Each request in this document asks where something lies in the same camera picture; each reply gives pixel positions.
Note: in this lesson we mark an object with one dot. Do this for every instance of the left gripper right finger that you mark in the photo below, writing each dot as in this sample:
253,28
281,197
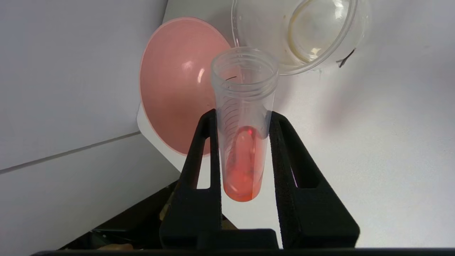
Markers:
305,213

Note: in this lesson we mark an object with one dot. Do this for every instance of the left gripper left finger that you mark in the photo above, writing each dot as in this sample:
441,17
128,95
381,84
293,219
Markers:
199,206

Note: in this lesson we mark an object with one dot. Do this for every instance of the test tube with red pigment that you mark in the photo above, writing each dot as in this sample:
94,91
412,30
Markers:
243,167

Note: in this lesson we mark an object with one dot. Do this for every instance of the clear glass beaker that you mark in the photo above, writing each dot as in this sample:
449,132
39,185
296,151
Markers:
320,32

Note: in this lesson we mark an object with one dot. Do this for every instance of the pink bowl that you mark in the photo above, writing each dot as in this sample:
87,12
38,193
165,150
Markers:
174,89

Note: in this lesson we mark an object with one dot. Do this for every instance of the small black sliver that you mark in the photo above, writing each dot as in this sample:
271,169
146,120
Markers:
344,59

